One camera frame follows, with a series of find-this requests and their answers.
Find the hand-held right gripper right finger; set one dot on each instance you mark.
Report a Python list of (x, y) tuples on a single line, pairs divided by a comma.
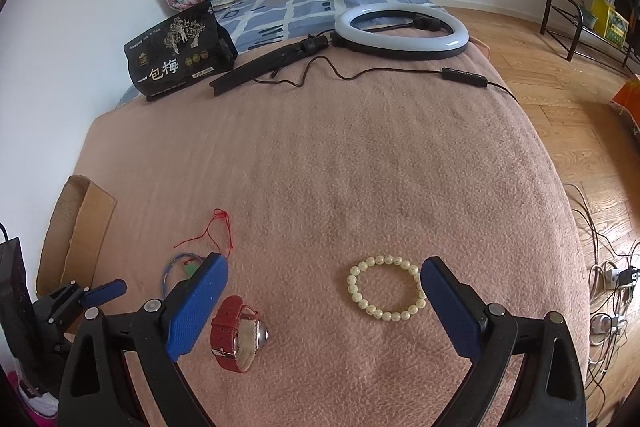
[(450, 307)]

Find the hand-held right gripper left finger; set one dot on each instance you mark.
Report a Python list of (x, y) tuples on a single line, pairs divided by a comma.
[(195, 307)]

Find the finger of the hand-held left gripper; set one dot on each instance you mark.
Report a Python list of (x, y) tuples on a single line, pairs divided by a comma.
[(55, 337), (107, 292)]

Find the cardboard box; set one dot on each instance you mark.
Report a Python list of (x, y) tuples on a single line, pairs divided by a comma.
[(85, 227)]

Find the pink and white bag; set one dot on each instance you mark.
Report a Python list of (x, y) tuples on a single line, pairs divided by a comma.
[(37, 402)]

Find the white power adapter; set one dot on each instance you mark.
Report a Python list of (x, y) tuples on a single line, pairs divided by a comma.
[(607, 324)]

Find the pink fleece blanket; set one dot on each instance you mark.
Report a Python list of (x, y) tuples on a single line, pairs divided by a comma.
[(350, 167)]

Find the black snack bag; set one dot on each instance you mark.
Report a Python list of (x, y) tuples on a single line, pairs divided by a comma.
[(175, 57)]

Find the black folded tripod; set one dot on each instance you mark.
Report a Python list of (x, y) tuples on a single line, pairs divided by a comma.
[(260, 67)]

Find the orange bag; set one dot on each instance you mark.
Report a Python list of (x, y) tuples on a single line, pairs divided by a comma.
[(630, 99)]

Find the blue checked bedsheet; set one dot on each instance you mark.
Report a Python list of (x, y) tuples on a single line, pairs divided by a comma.
[(310, 2)]

